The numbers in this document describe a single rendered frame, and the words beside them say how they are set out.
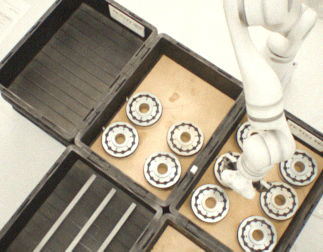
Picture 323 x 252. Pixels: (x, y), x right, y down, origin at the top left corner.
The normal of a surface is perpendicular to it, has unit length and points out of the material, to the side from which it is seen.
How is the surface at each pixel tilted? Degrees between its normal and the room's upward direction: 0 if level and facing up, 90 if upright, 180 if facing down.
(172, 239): 0
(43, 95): 0
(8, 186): 0
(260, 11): 64
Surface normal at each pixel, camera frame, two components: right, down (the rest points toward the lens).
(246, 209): 0.01, -0.30
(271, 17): -0.09, 0.85
